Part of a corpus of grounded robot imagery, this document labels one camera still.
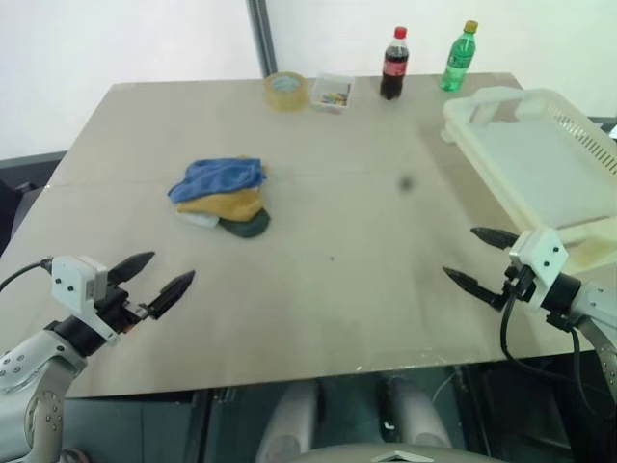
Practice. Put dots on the dark green cloth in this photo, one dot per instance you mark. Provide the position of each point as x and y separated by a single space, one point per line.
250 227

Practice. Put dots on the dark grey furniture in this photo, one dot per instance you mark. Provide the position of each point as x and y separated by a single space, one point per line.
24 183

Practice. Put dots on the blue cloth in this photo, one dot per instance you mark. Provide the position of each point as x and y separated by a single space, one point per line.
217 176

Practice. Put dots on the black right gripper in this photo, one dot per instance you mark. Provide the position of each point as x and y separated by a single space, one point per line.
519 284

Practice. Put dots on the cream plastic basket tray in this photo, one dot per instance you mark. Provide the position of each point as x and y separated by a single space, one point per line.
525 154

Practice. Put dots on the clear packing tape roll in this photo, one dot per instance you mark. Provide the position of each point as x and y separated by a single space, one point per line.
287 94

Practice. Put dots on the grey curved body shell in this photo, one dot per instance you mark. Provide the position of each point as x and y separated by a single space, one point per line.
385 455

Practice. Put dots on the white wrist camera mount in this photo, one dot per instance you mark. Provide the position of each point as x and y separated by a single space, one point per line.
540 253
72 284

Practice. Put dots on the cola bottle with red cap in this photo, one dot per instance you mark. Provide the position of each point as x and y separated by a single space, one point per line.
394 72

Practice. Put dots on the grey metal pole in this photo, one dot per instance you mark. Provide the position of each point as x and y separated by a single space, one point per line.
262 38

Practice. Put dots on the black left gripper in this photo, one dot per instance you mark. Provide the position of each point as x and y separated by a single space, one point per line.
115 308

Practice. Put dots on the clear box of coloured clips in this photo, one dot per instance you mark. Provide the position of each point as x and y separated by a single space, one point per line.
332 96

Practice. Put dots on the white cloth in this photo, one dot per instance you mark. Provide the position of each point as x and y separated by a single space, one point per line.
200 220

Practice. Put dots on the green bottle with yellow cap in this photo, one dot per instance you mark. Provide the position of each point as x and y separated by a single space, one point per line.
455 67

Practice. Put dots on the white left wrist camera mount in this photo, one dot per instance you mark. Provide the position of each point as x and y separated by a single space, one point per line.
72 284

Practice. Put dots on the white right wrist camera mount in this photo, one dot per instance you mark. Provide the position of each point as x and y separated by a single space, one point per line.
540 253

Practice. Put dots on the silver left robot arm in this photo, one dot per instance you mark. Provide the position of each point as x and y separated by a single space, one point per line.
34 366

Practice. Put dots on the grey rounded leg cover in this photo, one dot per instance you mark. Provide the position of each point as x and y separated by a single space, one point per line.
289 419
419 415

